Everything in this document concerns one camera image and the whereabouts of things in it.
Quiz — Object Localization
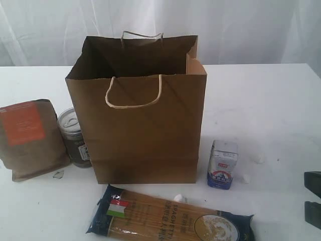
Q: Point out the white marshmallow right of carton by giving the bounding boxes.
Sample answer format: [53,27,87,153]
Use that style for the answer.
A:
[241,174,251,184]

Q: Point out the brown pouch orange label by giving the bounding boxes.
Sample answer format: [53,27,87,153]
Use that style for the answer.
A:
[1,99,71,182]

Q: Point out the white marshmallow near spaghetti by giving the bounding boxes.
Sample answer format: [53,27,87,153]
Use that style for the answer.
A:
[174,194,187,203]

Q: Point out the white marshmallow far right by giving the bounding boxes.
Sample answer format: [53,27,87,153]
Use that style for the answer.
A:
[254,154,265,164]

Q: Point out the white blue milk carton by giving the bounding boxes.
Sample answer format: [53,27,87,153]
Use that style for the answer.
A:
[207,140,239,190]

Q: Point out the clear plastic scrap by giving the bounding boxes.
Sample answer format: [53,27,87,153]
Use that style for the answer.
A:
[53,170,64,180]

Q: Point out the brown paper bag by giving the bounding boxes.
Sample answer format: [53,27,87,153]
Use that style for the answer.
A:
[66,34,207,184]

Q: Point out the dark jar silver pull lid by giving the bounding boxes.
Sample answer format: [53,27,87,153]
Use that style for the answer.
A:
[57,108,92,168]

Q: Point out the spaghetti packet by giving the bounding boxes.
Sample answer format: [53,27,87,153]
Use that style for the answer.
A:
[88,185,255,240]

